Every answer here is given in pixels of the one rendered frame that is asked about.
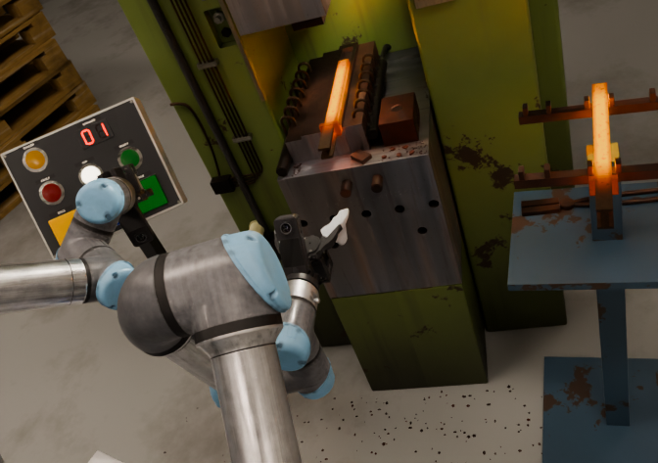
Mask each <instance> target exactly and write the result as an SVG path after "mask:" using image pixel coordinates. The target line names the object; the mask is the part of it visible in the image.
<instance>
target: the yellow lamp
mask: <svg viewBox="0 0 658 463"><path fill-rule="evenodd" d="M25 162H26V164H27V166H28V167H30V168H32V169H39V168H41V167H42V166H43V165H44V164H45V158H44V156H43V154H42V153H40V152H39V151H30V152H29V153H28V154H27V155H26V157H25Z"/></svg>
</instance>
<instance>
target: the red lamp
mask: <svg viewBox="0 0 658 463"><path fill-rule="evenodd" d="M42 196H43V198H44V199H45V200H46V201H47V202H51V203H54V202H57V201H58V200H59V199H60V198H61V196H62V191H61V189H60V187H59V186H58V185H56V184H52V183H51V184H47V185H45V186H44V188H43V189H42Z"/></svg>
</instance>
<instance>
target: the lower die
mask: <svg viewBox="0 0 658 463"><path fill-rule="evenodd" d="M352 46H353V50H352V58H351V63H350V68H349V73H348V78H347V82H346V87H345V92H344V97H343V102H342V107H341V111H340V115H339V120H338V122H339V124H340V127H341V130H342V135H339V136H337V141H336V146H335V151H334V156H339V155H344V154H349V153H354V152H356V151H357V150H358V149H360V150H362V151H366V150H370V145H371V139H368V137H367V136H366V130H367V120H366V117H365V114H364V113H363V112H357V113H355V118H352V113H353V110H355V109H359V108H362V109H365V110H366V111H367V112H368V109H367V105H366V103H365V102H362V101H361V102H358V103H357V104H356V105H357V108H354V107H353V103H354V101H355V100H356V99H359V98H364V99H366V100H368V102H369V104H370V100H369V97H368V94H367V93H366V92H360V93H359V94H358V98H356V97H355V93H356V91H357V90H358V89H357V83H358V82H359V78H358V76H359V74H360V73H361V70H360V66H361V64H362V57H363V55H365V54H367V53H371V54H373V55H375V57H376V59H377V61H378V60H379V59H380V57H379V54H378V50H377V47H376V43H375V41H371V42H367V43H363V44H358V43H357V42H355V43H352V44H347V45H343V46H340V48H339V50H336V51H331V52H327V53H323V57H320V58H315V59H311V60H309V64H310V66H311V69H312V72H309V69H308V67H307V70H306V72H307V73H308V75H309V78H310V80H307V79H306V76H305V79H304V81H305V83H306V85H307V89H305V87H304V84H303V86H302V90H303V91H304V93H305V97H304V98H303V97H302V94H301V93H300V96H299V99H300V100H301V102H302V104H303V106H302V107H300V105H299V103H297V105H296V108H297V109H298V111H299V113H300V116H297V115H296V112H294V115H293V118H294V119H295V121H296V123H297V126H294V124H293V122H291V125H290V128H289V132H288V135H287V138H286V142H285V144H286V146H287V148H288V151H289V153H290V155H291V158H292V160H293V163H296V162H306V161H312V160H317V159H321V154H322V151H321V152H318V150H317V149H318V145H319V141H320V136H321V131H320V129H319V124H321V123H324V122H325V118H326V114H327V110H328V105H329V101H330V97H331V92H332V88H333V83H334V79H335V74H336V70H337V66H338V62H339V61H340V57H341V53H342V49H343V48H348V47H352ZM362 79H368V80H370V81H371V82H372V78H371V75H370V74H369V73H364V74H363V75H362ZM372 84H373V82H372ZM361 88H365V89H368V90H369V91H370V93H372V92H371V89H370V86H369V84H368V83H367V82H362V83H361V84H360V88H359V89H361Z"/></svg>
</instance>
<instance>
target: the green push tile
mask: <svg viewBox="0 0 658 463"><path fill-rule="evenodd" d="M140 183H141V185H142V187H143V188H144V189H145V190H147V189H149V188H151V189H152V190H153V193H154V195H152V196H150V197H148V200H146V201H143V202H141V203H139V204H138V207H139V208H140V210H141V211H142V213H143V214H144V213H146V212H148V211H150V210H153V209H155V208H158V207H161V206H163V205H165V204H167V203H168V199H167V197H166V195H165V192H164V190H163V188H162V186H161V184H160V181H159V179H158V177H157V175H156V174H154V175H152V176H150V177H147V178H145V179H143V180H141V181H140Z"/></svg>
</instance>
